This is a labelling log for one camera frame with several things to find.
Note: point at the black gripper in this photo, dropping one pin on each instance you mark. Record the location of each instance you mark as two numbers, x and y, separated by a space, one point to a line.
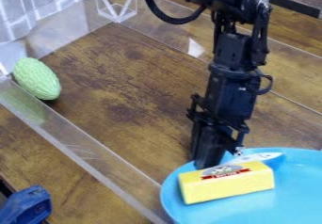
219 114

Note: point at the blue oval tray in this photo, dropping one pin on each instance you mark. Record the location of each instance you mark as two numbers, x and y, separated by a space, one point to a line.
291 203

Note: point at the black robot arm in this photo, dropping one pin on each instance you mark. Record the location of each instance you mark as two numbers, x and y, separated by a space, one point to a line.
240 29

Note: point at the white toy fish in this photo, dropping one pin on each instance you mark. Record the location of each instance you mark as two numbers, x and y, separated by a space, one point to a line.
259 157

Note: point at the yellow butter block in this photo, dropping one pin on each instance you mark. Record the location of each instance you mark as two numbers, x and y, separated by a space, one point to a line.
224 181

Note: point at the clear acrylic front barrier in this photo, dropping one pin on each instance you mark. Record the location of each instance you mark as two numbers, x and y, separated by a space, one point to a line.
133 186

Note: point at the clear acrylic barrier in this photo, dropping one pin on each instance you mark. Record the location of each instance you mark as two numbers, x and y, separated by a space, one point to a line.
133 186
175 51

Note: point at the clear acrylic back barrier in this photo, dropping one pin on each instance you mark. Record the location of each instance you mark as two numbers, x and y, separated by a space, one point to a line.
175 51

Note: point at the green bitter gourd toy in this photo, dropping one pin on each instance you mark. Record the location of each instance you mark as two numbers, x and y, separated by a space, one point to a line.
36 78

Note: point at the blue clamp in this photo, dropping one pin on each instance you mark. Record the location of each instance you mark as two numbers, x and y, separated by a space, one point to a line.
27 207

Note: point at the white patterned curtain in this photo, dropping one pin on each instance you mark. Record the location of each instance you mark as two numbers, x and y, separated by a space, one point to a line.
20 14

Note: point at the clear acrylic corner bracket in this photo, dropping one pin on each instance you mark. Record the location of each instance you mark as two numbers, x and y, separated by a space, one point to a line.
116 12

